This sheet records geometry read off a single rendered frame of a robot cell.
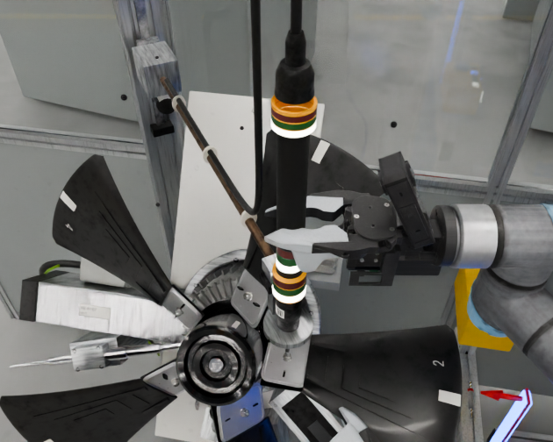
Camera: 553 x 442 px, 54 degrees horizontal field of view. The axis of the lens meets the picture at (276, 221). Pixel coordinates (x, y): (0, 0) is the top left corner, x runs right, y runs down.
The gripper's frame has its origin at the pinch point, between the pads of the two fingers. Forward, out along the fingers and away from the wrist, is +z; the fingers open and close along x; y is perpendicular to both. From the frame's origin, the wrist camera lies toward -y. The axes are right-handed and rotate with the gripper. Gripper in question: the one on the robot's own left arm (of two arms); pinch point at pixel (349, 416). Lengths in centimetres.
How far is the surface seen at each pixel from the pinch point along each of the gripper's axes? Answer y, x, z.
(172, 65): -3, -21, 69
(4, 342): 81, 109, 134
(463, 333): -32.1, 19.4, 10.3
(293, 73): -1, -49, 10
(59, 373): 64, 111, 110
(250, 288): 4.4, -8.3, 21.3
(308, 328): 0.7, -10.3, 9.5
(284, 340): 4.5, -10.7, 9.2
